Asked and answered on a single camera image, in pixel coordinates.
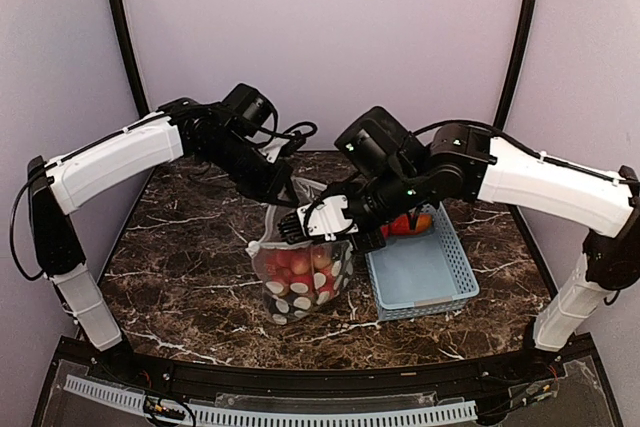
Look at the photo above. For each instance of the clear dotted zip bag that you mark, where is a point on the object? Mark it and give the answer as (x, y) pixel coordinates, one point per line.
(282, 311)

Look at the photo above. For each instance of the slotted grey cable duct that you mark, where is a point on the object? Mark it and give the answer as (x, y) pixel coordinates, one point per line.
(245, 410)

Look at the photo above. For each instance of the black frame post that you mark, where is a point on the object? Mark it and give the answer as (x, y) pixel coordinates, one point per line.
(128, 57)
(515, 63)

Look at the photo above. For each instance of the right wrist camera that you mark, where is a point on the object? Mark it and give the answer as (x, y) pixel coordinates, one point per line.
(340, 187)

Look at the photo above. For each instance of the light blue plastic basket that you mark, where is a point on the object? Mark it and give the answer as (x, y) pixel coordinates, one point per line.
(423, 274)

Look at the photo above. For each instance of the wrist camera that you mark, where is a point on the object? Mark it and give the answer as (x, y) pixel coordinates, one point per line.
(340, 187)
(255, 119)

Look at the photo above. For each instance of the left black frame post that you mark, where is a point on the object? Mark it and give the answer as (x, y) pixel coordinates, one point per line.
(128, 57)

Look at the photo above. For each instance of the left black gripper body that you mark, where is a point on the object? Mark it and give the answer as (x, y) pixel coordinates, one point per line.
(253, 179)

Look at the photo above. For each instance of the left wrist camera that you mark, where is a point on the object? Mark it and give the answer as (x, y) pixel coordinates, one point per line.
(255, 119)

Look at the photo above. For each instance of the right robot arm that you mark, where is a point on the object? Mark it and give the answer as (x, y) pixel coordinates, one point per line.
(469, 160)

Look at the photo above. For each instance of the black front table rail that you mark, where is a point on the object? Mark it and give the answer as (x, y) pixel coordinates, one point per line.
(476, 378)

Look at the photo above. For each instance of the red lychee bunch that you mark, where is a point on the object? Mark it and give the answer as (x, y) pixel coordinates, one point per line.
(308, 272)

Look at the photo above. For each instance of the red orange toy pepper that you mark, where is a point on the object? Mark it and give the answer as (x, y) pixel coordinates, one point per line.
(408, 225)

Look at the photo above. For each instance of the right black frame post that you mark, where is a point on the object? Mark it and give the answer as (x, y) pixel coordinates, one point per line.
(515, 63)

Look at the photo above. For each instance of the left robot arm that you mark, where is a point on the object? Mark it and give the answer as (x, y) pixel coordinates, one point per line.
(217, 133)

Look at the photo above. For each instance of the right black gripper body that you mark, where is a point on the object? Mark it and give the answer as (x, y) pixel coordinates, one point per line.
(384, 200)

